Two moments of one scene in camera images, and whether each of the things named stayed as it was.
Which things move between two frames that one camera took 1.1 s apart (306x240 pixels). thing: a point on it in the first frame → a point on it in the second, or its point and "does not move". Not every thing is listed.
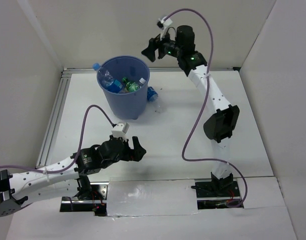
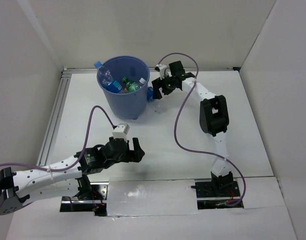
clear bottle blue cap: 107,81 does not move
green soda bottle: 131,86 does not move
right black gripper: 153,44 → 156,84
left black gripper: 136,154 does not move
